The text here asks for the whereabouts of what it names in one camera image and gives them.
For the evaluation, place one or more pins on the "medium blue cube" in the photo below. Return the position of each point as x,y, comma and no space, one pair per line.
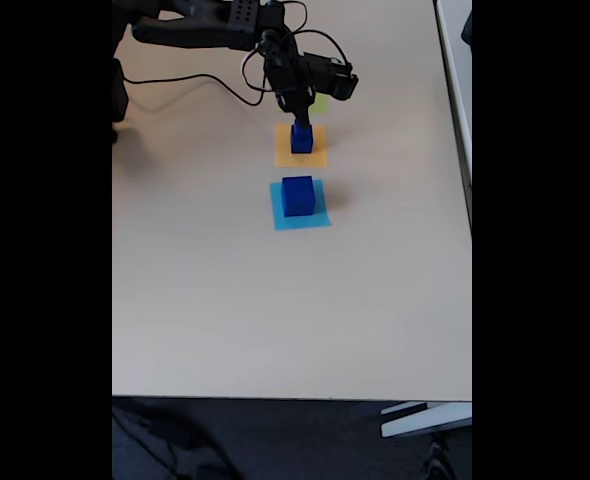
302,146

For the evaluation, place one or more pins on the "largest blue cube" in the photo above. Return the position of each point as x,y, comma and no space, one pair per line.
299,205

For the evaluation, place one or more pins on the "green paper square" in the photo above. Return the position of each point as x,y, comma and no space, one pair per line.
321,105

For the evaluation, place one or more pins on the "orange paper square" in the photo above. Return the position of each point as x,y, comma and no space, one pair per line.
282,157

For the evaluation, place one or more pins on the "light blue paper square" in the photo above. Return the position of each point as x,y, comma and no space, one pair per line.
277,220

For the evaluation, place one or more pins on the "white side table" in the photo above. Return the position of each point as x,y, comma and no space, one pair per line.
457,75

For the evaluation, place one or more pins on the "dark chair part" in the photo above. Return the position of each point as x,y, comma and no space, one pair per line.
468,30

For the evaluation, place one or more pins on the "white table foot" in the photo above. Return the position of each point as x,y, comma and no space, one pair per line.
425,422

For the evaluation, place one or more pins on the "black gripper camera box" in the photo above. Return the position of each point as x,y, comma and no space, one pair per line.
337,77

